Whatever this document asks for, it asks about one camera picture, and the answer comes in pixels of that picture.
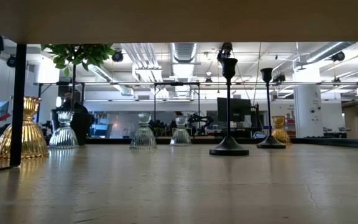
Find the clear ribbed glass candle holder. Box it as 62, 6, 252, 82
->
129, 112, 157, 151
48, 110, 80, 149
170, 114, 193, 147

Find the black metal candlestick holder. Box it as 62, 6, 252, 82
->
256, 67, 287, 149
209, 57, 250, 157

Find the amber ribbed glass candle holder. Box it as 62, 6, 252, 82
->
267, 115, 292, 146
0, 95, 50, 161

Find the person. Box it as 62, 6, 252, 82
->
170, 110, 186, 131
50, 91, 90, 125

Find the white ceiling pipe bundle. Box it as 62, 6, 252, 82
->
121, 42, 165, 83

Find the black computer monitor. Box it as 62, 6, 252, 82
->
216, 97, 252, 123

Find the black hanging ceiling device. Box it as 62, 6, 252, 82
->
216, 42, 233, 62

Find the wooden shelf with black legs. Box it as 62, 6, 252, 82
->
0, 0, 358, 175

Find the potted green tree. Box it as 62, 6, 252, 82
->
40, 43, 117, 147

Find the black ceiling track light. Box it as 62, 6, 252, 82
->
272, 73, 287, 84

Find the red storage shelf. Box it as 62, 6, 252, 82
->
283, 116, 296, 138

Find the white round pillar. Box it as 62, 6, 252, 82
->
293, 63, 324, 139

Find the black background rig frame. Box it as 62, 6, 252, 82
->
153, 82, 201, 138

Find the silver ribbed ventilation duct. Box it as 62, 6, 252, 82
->
170, 42, 198, 65

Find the black table edge rail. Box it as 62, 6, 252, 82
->
0, 136, 358, 152

